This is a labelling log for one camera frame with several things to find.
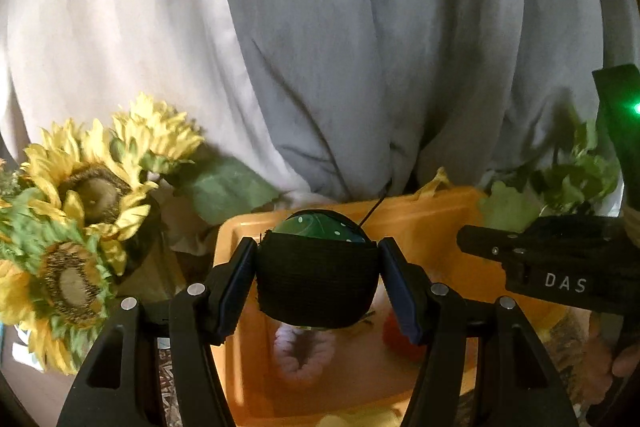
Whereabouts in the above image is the white sheer curtain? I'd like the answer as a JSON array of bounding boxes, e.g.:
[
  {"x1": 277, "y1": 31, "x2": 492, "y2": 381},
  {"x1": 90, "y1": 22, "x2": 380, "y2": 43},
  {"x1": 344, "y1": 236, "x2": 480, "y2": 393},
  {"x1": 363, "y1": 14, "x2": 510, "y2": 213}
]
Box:
[{"x1": 1, "y1": 0, "x2": 320, "y2": 208}]

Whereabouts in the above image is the grey curtain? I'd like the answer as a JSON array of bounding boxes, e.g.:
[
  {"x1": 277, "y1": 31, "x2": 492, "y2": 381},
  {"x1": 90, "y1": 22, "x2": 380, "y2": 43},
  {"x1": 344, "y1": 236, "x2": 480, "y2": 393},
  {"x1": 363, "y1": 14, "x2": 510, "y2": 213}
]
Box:
[{"x1": 228, "y1": 0, "x2": 639, "y2": 200}]

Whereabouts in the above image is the red plush toy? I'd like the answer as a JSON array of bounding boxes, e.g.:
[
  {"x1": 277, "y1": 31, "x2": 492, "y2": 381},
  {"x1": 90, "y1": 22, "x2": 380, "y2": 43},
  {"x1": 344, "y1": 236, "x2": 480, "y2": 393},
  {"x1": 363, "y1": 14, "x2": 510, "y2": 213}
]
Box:
[{"x1": 382, "y1": 311, "x2": 426, "y2": 363}]

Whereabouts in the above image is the yellow sunflower bouquet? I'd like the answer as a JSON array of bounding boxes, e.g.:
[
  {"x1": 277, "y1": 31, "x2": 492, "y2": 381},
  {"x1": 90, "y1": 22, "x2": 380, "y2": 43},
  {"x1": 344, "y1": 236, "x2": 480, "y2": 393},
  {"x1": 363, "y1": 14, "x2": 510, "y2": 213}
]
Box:
[{"x1": 1, "y1": 94, "x2": 278, "y2": 375}]

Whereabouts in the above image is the orange plastic crate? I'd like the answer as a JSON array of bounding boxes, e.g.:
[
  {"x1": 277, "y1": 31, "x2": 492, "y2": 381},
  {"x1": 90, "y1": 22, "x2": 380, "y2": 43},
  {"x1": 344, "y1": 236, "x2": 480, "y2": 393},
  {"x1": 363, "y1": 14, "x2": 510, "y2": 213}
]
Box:
[{"x1": 213, "y1": 185, "x2": 506, "y2": 426}]

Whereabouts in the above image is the patterned paisley rug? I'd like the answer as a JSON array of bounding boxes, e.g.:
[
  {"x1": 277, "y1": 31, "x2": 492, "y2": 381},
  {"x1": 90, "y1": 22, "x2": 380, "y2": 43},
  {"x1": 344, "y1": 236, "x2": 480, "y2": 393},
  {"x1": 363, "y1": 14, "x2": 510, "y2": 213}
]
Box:
[{"x1": 158, "y1": 310, "x2": 589, "y2": 426}]

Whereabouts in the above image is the green potted plant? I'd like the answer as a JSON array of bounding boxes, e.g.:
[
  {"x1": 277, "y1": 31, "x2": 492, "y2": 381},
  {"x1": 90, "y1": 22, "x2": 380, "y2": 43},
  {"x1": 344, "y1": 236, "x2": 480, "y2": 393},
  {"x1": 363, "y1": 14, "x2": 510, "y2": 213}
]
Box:
[{"x1": 478, "y1": 108, "x2": 620, "y2": 232}]

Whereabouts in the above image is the yellow green plush toy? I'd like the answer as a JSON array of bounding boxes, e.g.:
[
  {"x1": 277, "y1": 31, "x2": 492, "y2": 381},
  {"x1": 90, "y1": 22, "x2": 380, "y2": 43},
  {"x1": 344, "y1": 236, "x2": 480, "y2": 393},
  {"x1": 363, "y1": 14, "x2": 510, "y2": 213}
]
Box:
[{"x1": 317, "y1": 409, "x2": 402, "y2": 427}]

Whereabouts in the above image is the green black plush toy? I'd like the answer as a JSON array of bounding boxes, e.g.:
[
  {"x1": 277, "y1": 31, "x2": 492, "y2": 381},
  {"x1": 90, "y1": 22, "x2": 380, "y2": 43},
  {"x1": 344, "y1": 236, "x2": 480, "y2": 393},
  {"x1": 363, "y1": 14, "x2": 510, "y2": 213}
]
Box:
[{"x1": 256, "y1": 209, "x2": 382, "y2": 329}]

